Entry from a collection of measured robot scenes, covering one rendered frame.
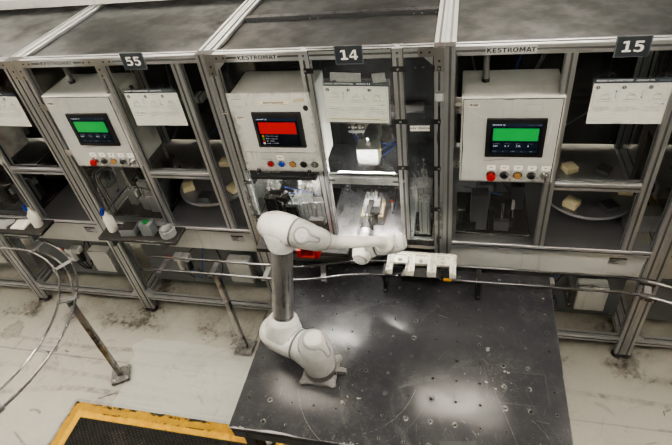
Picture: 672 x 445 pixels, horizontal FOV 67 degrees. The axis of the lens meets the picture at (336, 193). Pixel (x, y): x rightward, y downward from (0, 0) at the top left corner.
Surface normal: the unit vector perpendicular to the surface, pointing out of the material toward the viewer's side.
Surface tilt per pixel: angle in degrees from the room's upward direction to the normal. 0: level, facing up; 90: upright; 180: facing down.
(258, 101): 90
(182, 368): 0
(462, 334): 0
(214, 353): 0
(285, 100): 90
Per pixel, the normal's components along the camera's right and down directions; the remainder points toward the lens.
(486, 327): -0.12, -0.77
